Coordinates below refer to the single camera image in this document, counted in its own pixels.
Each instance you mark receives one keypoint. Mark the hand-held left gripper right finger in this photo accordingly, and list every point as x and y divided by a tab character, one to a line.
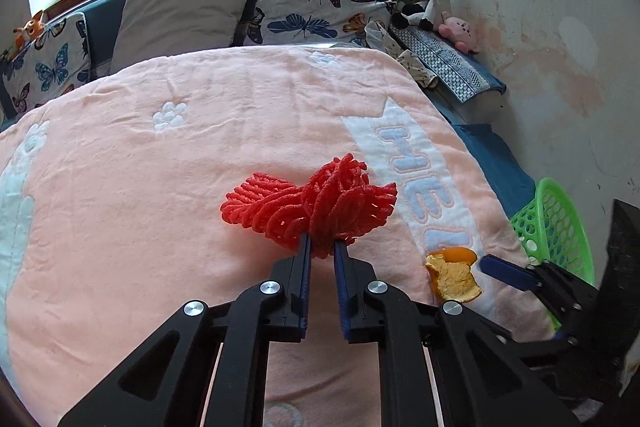
341	279

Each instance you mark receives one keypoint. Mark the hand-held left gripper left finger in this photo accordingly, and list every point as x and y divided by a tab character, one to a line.
304	279

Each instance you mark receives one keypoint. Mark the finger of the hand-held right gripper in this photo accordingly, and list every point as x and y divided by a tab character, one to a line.
505	270

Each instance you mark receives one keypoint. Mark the orange peel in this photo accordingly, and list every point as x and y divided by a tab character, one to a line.
455	277

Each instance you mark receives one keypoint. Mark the green plastic basket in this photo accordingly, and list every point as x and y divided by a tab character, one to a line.
555	217

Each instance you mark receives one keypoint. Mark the red foam fruit net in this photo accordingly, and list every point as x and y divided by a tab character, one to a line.
310	202

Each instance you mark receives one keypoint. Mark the blue bed sheet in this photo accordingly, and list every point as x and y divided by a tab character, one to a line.
495	162

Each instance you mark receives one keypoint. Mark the grey bolster pillow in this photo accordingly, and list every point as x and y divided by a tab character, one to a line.
475	107

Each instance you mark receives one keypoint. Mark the pink blanket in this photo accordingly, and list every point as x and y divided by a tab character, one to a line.
150	182

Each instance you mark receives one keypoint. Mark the blue and white patterned towel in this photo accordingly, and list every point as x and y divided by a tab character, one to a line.
450	64

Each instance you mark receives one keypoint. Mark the patterned beige clothing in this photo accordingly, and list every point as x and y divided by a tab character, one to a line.
400	52

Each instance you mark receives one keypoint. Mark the pink round plush toy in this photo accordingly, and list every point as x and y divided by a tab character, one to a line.
460	32

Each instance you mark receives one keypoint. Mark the large butterfly print pillow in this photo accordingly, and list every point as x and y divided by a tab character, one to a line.
310	2

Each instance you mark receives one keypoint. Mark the small butterfly print pillow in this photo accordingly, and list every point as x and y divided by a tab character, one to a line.
50	67

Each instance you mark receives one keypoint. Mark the orange fox plush toy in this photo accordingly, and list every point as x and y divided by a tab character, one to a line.
30	29

